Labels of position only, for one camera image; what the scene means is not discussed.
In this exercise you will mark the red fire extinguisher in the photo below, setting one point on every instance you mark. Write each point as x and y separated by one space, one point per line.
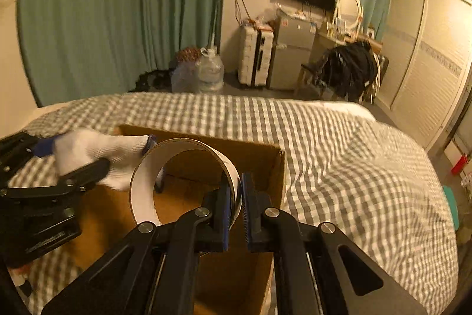
459 166

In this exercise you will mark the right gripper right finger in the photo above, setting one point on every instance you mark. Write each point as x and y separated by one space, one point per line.
318 269

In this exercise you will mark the white oval vanity mirror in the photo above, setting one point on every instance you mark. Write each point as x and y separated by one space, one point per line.
348 16

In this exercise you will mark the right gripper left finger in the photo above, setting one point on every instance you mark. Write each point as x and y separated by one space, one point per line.
153 269

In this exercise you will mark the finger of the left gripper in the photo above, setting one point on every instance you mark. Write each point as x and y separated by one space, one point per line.
78 181
45 146

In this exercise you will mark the large green curtain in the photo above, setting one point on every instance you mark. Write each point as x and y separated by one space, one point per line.
82 48

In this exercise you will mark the white vanity desk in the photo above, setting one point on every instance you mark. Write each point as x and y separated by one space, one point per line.
323 42

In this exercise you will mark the white sliding wardrobe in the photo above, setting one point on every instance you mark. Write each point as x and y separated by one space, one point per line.
428 45

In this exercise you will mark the chair with black clothes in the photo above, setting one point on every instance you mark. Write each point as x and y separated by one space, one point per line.
353 72

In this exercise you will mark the small silver fridge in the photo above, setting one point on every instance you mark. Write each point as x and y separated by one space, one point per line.
293 41

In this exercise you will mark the clear large water bottle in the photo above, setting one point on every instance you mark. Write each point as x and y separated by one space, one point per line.
210 72

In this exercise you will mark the white knitted glove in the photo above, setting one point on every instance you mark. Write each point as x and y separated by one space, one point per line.
79 148

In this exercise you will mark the white hard suitcase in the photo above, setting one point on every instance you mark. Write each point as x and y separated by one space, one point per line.
255 55

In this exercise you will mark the white tape roll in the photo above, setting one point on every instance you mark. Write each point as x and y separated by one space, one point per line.
185 159

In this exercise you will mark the grey checkered bed cover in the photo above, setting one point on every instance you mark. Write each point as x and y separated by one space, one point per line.
371 180

